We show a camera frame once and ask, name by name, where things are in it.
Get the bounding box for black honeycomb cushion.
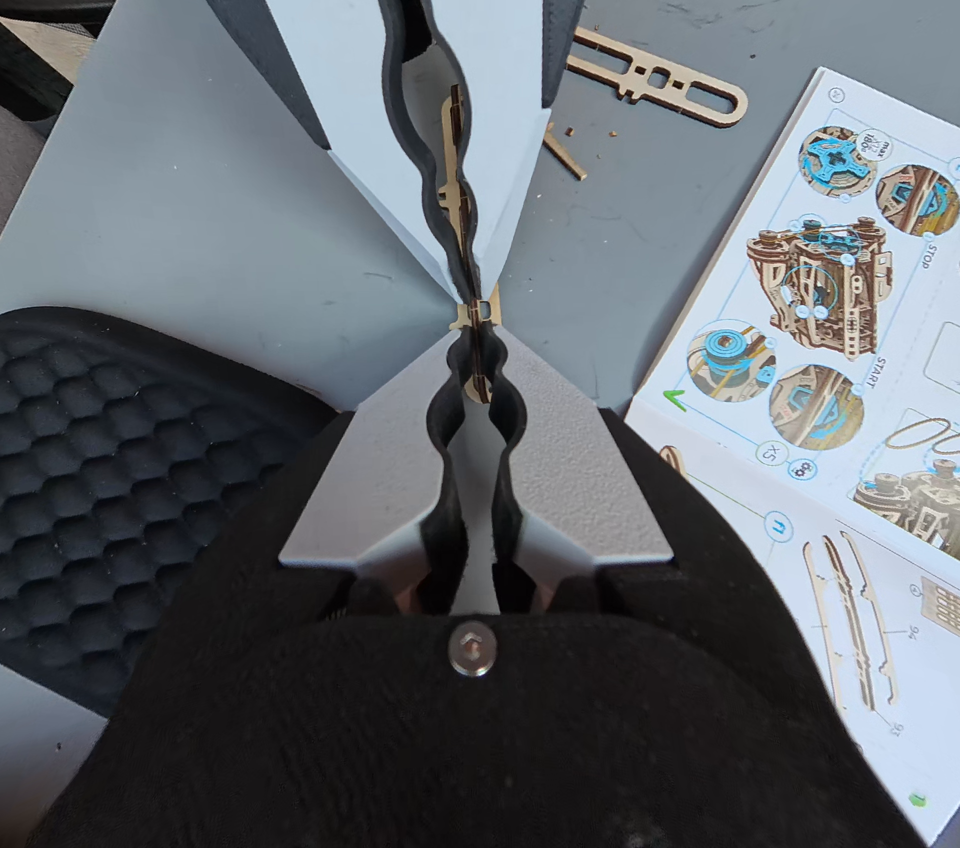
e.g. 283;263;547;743
0;305;340;720

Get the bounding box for small wooden stick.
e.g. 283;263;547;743
540;122;588;183

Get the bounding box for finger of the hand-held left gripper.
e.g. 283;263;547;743
416;0;555;288
240;0;471;299

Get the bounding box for slotted wooden model strip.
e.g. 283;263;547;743
437;83;502;407

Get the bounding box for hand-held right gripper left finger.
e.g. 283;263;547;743
279;329;479;614

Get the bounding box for thin dark-edged wooden model part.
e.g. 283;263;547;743
450;84;485;403

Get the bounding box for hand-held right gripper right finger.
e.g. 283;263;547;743
482;327;673;614

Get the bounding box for model instruction booklet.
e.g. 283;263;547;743
622;65;960;836

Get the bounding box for slotted wooden part with tabs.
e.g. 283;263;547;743
566;26;750;130

